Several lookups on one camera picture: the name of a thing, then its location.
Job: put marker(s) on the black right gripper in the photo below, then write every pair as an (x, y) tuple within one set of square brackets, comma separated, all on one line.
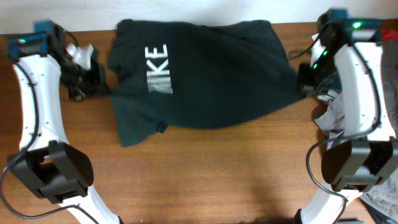
[(304, 86)]

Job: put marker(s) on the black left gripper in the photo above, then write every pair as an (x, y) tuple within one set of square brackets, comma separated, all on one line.
[(100, 88)]

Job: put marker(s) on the black printed t-shirt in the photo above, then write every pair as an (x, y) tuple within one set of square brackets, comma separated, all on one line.
[(202, 77)]

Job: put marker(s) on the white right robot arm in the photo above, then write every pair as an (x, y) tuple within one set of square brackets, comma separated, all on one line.
[(365, 154)]

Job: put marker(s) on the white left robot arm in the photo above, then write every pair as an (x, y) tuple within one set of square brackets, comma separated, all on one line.
[(46, 162)]

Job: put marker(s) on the dark grey garment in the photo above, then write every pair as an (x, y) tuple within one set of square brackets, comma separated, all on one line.
[(389, 80)]

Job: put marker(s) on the red garment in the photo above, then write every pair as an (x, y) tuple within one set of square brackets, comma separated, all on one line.
[(389, 35)]

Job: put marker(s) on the grey denim shorts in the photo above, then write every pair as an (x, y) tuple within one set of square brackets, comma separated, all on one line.
[(381, 200)]

